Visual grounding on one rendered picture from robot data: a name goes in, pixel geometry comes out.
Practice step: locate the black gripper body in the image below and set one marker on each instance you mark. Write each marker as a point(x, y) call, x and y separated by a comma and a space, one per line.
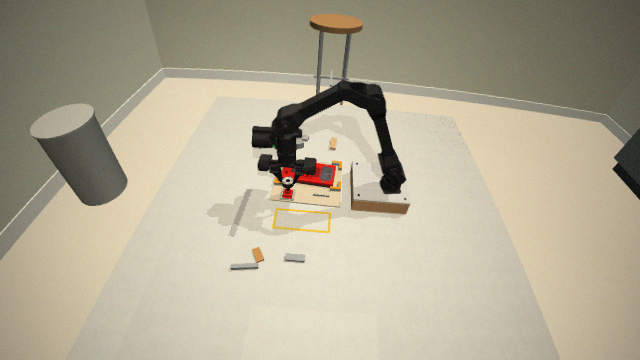
point(288, 160)

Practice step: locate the orange flat bar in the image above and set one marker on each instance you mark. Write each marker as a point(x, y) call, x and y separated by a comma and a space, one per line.
point(257, 254)

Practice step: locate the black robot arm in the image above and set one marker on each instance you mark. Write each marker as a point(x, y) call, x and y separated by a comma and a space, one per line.
point(363, 95)

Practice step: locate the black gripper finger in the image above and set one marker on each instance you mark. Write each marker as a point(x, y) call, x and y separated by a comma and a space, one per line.
point(277, 174)
point(297, 175)

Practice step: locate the black tyre with white wheel rim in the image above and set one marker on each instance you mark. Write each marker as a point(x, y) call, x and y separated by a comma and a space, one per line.
point(287, 182)

